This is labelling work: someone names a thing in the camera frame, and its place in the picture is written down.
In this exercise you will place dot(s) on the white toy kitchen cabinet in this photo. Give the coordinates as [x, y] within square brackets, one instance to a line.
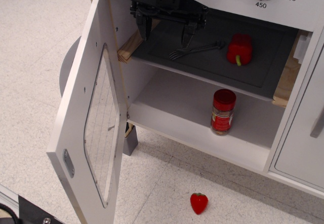
[179, 105]

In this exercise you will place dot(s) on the grey metal fork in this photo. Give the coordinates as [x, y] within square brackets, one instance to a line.
[183, 52]

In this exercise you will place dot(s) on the grey oven tray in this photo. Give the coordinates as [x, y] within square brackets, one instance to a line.
[272, 44]

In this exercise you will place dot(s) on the grey right door handle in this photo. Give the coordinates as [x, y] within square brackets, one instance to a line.
[318, 125]

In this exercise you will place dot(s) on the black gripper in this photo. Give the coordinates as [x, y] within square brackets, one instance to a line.
[188, 12]

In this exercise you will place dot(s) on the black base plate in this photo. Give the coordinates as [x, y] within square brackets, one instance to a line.
[30, 213]

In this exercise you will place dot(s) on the white right cabinet door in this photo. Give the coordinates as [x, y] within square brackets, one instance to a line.
[299, 157]

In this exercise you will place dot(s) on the grey cabinet leg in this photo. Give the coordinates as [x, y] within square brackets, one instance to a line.
[130, 142]

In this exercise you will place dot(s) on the white oven door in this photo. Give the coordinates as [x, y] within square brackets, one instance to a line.
[66, 149]

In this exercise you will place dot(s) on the grey oven door handle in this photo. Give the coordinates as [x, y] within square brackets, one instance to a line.
[66, 65]

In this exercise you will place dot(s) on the red toy bell pepper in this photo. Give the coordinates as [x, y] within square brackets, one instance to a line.
[240, 49]

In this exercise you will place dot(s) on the red spice jar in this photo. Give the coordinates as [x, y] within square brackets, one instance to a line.
[222, 114]

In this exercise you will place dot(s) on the red toy strawberry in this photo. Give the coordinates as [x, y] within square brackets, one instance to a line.
[198, 202]

